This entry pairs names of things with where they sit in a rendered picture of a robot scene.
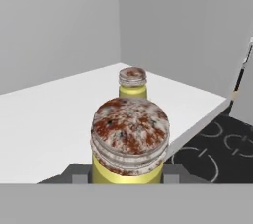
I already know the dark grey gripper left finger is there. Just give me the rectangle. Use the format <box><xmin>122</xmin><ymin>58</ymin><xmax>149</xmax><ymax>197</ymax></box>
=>
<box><xmin>37</xmin><ymin>163</ymin><xmax>94</xmax><ymax>185</ymax></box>

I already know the black hob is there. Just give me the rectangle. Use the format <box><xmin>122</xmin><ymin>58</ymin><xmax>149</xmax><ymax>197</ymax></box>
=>
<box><xmin>164</xmin><ymin>104</ymin><xmax>253</xmax><ymax>184</ymax></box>

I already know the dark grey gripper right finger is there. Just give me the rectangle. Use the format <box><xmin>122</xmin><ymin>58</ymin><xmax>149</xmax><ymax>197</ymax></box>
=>
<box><xmin>161</xmin><ymin>163</ymin><xmax>211</xmax><ymax>185</ymax></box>

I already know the yellow bottle with speckled cap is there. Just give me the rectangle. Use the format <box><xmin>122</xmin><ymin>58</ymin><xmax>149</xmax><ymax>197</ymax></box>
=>
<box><xmin>118</xmin><ymin>66</ymin><xmax>148</xmax><ymax>100</ymax></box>
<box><xmin>90</xmin><ymin>97</ymin><xmax>171</xmax><ymax>185</ymax></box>

